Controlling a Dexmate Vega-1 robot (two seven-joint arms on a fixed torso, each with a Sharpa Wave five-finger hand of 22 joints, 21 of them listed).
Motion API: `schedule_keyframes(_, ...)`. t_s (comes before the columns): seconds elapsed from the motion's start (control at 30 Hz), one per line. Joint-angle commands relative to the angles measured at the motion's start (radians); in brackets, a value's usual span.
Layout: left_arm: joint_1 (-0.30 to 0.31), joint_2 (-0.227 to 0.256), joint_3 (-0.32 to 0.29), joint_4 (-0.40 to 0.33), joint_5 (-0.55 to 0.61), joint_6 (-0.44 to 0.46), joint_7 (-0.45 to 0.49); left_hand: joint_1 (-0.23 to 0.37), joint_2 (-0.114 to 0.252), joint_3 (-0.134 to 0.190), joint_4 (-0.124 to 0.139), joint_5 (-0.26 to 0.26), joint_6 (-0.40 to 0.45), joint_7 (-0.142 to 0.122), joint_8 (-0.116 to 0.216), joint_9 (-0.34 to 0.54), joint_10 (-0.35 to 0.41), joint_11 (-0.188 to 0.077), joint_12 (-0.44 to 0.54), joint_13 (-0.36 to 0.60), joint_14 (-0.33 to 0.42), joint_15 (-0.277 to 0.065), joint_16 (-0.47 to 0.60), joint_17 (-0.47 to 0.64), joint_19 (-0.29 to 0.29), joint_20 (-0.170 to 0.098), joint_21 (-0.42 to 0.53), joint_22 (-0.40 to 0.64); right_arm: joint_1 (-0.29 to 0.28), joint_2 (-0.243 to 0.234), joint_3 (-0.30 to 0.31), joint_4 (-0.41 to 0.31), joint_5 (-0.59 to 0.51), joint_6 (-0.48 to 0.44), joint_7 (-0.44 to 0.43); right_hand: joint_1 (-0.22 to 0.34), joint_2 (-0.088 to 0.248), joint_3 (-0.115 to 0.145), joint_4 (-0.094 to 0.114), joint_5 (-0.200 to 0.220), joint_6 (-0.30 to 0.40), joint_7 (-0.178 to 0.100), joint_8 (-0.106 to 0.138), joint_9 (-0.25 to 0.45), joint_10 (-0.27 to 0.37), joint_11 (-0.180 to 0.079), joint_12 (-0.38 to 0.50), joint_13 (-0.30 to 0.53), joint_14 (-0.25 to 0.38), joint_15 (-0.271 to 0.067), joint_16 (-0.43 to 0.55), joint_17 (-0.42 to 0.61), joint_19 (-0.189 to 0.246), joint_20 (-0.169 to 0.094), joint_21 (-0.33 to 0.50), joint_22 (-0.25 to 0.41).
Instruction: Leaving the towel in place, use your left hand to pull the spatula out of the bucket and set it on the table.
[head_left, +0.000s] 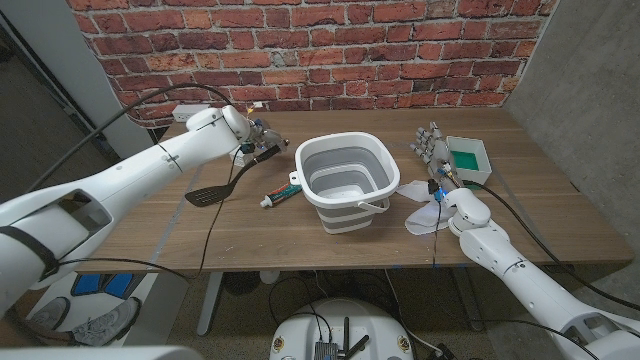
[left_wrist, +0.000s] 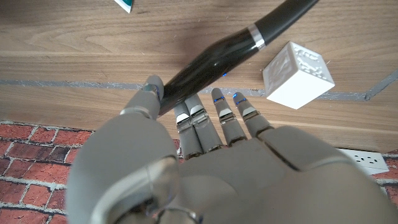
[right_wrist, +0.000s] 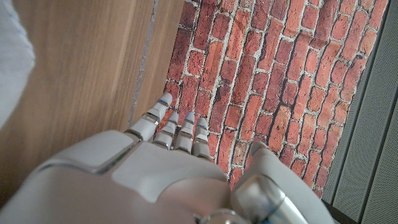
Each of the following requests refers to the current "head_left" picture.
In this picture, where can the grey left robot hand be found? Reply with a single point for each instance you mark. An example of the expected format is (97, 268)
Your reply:
(265, 139)

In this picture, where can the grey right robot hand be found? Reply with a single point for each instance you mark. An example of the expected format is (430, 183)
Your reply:
(437, 152)

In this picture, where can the black slotted spatula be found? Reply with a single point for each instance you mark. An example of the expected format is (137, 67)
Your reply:
(207, 195)

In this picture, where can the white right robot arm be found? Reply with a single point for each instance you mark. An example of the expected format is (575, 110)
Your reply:
(535, 290)

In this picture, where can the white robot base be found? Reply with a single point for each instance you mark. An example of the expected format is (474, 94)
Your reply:
(300, 330)

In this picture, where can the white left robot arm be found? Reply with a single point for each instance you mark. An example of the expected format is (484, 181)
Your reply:
(150, 170)

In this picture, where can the white towel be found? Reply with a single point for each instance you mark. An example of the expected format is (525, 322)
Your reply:
(422, 217)

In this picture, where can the white grey collapsible bucket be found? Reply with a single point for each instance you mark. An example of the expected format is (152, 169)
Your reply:
(350, 220)

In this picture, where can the white tray green inside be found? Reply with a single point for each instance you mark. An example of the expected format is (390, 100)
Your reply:
(467, 160)

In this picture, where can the toothpaste tube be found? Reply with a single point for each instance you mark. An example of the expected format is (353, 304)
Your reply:
(282, 194)

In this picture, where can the white power outlet strip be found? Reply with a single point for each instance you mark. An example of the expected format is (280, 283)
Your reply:
(181, 114)

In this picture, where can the white table foot cylinder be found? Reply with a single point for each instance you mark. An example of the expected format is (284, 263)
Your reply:
(269, 276)

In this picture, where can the black round floor object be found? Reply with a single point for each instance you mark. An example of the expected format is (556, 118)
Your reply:
(241, 283)

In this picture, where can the metal table leg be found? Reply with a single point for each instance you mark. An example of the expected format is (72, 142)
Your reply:
(466, 300)
(210, 305)

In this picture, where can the black power adapter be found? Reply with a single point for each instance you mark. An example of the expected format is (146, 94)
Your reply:
(444, 351)

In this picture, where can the black antenna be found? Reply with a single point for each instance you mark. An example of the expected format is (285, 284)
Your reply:
(357, 346)
(345, 332)

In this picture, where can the blue floor pad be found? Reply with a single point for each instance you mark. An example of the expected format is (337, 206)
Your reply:
(87, 285)
(120, 286)

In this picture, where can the grey computer box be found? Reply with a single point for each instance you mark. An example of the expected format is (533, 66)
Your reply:
(326, 351)

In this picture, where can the grey sneaker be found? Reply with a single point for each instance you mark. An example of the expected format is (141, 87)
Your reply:
(107, 325)
(52, 312)

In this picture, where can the white robot torso edge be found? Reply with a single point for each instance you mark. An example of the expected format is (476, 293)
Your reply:
(100, 354)

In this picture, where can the person leg brown trousers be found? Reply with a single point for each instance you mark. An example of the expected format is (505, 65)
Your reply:
(45, 336)

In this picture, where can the printed brick wall backdrop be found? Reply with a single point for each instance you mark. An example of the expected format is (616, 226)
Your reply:
(350, 50)

